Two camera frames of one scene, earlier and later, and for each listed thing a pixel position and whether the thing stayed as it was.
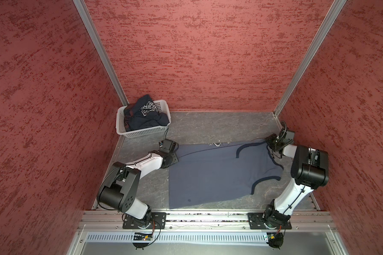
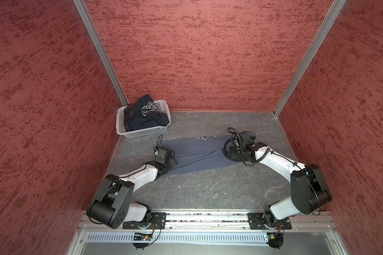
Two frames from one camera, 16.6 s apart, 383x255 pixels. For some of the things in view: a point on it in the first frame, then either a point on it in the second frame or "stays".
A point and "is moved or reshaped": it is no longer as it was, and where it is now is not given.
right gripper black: x=269 y=138 → x=231 y=153
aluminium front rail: x=98 y=220 stays
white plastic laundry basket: x=161 y=105 stays
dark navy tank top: x=142 y=113 stays
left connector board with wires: x=143 y=236 stays
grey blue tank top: x=207 y=172 is moved or reshaped
